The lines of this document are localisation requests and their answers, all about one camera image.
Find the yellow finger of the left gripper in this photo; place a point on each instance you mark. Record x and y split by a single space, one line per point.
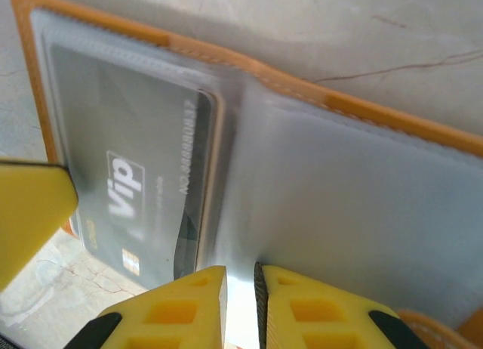
30 213

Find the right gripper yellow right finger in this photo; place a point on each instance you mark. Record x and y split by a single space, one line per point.
320 319

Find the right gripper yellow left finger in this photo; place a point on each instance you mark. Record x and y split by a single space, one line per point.
170 311

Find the orange leather card holder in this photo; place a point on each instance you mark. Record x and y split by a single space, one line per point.
339 213

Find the grey VIP credit card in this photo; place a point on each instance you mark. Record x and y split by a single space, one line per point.
132 137

